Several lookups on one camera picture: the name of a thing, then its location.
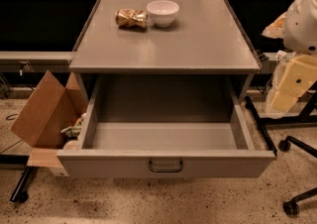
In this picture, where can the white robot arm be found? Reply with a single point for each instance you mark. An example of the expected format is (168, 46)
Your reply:
(299, 35)

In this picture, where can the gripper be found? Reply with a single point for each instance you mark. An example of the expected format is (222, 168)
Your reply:
(302, 26)

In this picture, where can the black table leg frame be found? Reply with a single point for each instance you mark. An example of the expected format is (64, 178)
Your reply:
(269, 142)

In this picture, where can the grey metal cabinet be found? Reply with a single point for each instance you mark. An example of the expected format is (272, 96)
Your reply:
(204, 39)

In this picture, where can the crushed gold can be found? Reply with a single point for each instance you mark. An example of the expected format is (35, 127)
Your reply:
(130, 18)

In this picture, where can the grey top drawer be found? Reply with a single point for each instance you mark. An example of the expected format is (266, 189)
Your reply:
(134, 119)

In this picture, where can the white ceramic bowl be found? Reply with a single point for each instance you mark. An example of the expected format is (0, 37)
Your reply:
(162, 12)

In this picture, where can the crumpled trash in box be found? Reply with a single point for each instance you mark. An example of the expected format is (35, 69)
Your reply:
(74, 131)

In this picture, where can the black drawer handle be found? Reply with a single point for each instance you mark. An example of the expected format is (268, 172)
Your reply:
(165, 166)

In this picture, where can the brown cardboard box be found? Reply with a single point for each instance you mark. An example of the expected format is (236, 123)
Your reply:
(50, 108)

